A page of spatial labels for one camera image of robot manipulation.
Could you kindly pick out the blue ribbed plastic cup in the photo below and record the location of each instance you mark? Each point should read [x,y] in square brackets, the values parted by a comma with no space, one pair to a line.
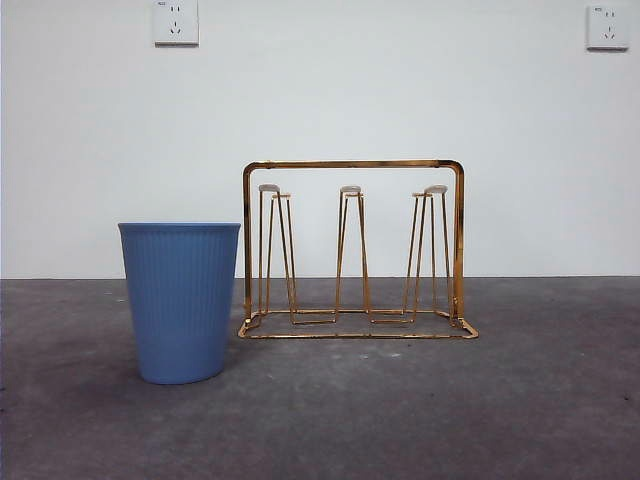
[180,310]

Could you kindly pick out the white wall socket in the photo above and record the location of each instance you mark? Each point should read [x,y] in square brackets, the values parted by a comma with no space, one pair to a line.
[175,22]
[608,27]

